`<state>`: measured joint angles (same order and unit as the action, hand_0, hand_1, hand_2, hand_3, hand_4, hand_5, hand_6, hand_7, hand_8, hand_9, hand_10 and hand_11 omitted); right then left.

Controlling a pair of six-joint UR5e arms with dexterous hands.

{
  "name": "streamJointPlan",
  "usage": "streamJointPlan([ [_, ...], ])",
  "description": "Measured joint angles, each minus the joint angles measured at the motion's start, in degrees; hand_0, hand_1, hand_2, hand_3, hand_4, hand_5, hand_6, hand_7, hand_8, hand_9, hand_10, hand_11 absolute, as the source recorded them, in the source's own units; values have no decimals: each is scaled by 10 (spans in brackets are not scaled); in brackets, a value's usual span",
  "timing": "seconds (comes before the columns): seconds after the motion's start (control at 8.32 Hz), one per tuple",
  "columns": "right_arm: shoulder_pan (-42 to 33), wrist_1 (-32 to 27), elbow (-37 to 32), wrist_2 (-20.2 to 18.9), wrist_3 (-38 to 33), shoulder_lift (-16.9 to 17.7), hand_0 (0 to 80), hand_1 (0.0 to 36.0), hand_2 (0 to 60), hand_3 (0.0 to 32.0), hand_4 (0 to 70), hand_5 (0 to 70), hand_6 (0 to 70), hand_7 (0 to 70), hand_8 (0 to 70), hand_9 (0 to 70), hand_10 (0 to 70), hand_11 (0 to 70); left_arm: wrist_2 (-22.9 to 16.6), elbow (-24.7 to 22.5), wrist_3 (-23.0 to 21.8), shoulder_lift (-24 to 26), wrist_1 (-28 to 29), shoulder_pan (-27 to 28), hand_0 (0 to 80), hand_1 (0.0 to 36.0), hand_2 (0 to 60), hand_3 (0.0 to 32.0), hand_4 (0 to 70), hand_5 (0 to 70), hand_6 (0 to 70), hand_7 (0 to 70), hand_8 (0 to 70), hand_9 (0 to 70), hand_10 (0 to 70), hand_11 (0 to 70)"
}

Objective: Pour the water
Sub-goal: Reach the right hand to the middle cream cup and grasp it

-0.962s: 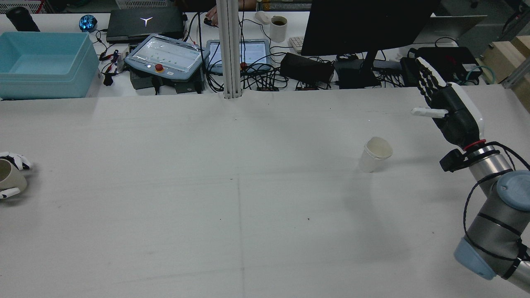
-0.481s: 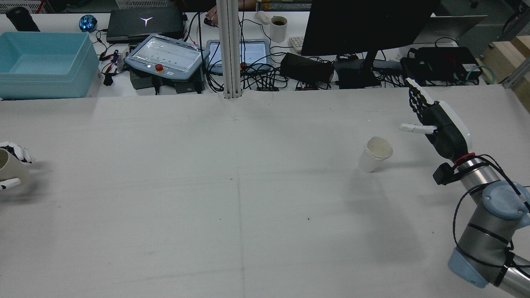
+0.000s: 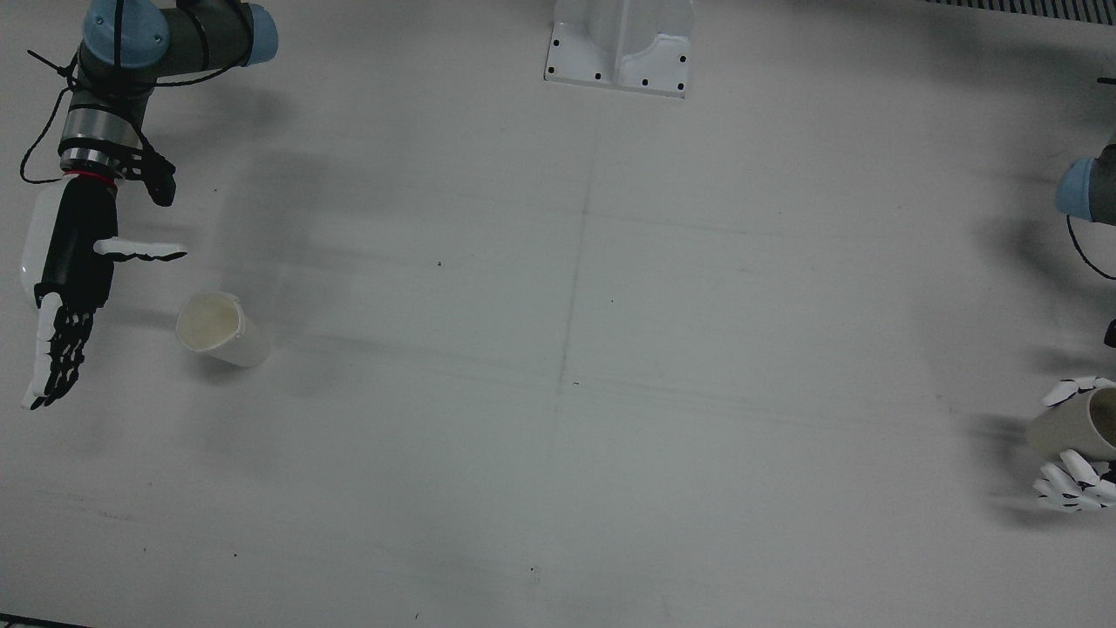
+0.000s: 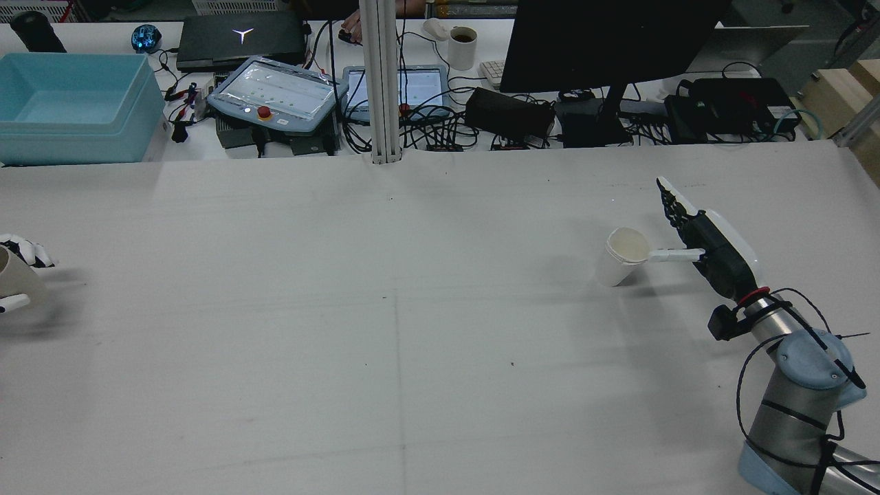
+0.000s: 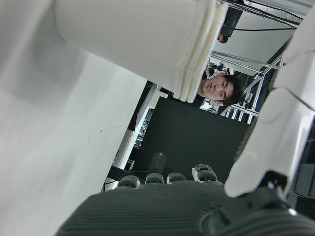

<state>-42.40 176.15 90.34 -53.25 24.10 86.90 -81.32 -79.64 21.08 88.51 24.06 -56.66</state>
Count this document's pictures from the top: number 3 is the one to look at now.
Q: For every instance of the white cup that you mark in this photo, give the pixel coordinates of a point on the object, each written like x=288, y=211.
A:
x=231, y=340

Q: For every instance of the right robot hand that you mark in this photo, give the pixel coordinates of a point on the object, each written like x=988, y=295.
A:
x=83, y=253

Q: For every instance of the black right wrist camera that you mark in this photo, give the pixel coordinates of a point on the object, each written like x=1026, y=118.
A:
x=159, y=179

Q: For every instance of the dark ribbed metal rail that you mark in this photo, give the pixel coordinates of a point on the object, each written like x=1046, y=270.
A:
x=1029, y=7

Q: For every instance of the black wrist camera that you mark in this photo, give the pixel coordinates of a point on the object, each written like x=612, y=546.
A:
x=1112, y=334
x=159, y=179

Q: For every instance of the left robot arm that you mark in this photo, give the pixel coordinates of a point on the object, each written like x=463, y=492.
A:
x=1094, y=187

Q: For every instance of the beige cup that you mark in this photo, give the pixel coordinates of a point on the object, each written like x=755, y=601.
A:
x=1072, y=427

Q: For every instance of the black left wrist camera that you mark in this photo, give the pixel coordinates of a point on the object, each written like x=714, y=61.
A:
x=1112, y=334

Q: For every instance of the white metal mounting bracket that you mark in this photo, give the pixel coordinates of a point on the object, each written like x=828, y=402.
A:
x=619, y=44

